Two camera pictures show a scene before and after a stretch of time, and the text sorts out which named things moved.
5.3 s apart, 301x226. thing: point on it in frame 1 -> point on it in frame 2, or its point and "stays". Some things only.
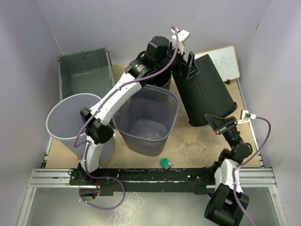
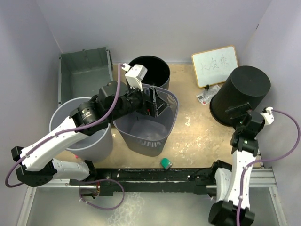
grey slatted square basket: x=144 y=122 stays
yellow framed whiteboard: x=225 y=60 stays
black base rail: x=197 y=180 stays
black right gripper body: x=229 y=128 -> x=236 y=120
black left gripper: x=182 y=71 -> x=148 y=103
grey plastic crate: x=90 y=72 stays
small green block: x=166 y=163 stays
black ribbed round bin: x=204 y=93 -> x=248 y=84
